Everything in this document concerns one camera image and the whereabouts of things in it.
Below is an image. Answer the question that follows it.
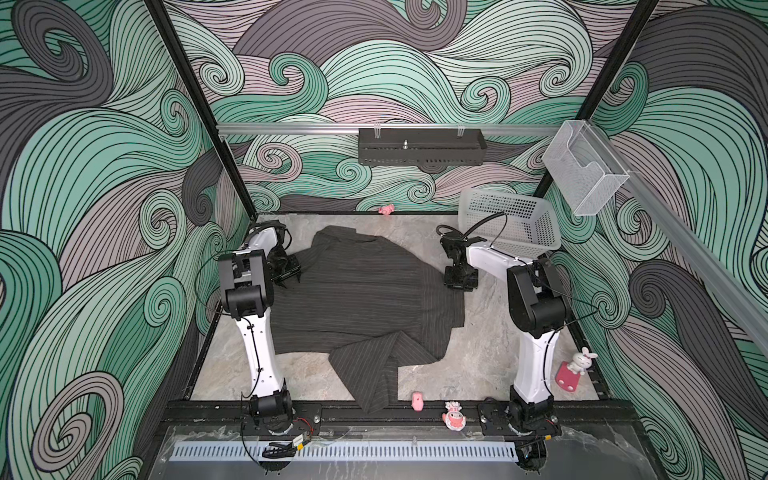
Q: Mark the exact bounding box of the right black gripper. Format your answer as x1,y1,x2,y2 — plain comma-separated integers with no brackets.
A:
442,265,477,292

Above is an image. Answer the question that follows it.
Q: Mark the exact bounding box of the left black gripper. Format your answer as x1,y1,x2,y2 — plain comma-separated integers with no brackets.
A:
267,248,299,287

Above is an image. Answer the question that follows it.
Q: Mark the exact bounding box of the dark grey striped shirt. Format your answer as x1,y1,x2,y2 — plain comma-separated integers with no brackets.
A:
271,226,465,413

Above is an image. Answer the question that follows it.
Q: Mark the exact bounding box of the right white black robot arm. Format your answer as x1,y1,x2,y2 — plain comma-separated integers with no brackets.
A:
440,232,571,426

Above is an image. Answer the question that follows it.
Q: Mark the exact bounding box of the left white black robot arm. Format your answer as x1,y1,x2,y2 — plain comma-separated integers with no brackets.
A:
217,220,300,430

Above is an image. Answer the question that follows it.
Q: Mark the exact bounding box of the white plastic mesh basket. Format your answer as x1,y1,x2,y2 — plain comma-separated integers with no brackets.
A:
458,188,562,259

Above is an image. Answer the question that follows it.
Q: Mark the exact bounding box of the small pink pig toy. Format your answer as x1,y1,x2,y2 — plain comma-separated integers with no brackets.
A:
378,204,395,216

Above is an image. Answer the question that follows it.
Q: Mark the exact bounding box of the small pink front toy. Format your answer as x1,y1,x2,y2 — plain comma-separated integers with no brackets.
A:
411,391,424,412

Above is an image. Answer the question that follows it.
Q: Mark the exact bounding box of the pink white doll figure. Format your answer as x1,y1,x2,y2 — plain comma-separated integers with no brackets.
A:
442,401,467,432

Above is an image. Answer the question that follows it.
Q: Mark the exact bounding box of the white bunny on pink stand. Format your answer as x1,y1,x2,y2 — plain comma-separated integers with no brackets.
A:
555,347,598,392

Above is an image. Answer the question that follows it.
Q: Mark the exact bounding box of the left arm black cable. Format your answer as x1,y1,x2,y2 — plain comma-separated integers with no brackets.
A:
247,219,293,251

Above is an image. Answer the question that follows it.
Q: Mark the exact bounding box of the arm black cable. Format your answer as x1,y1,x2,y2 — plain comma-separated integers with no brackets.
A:
247,219,293,251
435,211,510,248

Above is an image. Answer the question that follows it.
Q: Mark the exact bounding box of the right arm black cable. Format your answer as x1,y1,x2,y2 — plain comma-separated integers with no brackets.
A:
435,211,510,248

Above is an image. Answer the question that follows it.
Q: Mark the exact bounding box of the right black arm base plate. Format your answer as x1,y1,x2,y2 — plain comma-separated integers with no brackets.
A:
477,399,562,440

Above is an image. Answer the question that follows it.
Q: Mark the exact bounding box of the aluminium rear rail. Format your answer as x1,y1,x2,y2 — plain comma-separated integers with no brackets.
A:
216,122,559,137

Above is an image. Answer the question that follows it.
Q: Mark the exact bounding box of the aluminium rail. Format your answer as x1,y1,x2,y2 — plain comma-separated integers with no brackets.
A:
596,129,767,345
216,122,559,137

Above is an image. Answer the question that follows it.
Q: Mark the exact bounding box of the black perforated wall shelf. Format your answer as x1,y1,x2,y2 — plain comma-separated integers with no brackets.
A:
358,129,488,172

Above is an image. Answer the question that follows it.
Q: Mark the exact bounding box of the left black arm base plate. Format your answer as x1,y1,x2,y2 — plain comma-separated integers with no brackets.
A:
241,401,322,437

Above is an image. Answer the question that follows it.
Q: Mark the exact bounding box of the clear plastic wall holder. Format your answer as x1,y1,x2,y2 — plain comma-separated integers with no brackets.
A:
542,120,629,217

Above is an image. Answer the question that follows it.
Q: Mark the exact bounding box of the white slotted cable duct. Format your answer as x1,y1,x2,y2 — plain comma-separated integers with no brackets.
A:
169,440,518,463

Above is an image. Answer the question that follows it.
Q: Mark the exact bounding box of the aluminium right rail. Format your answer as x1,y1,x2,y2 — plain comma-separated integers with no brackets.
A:
596,129,767,345

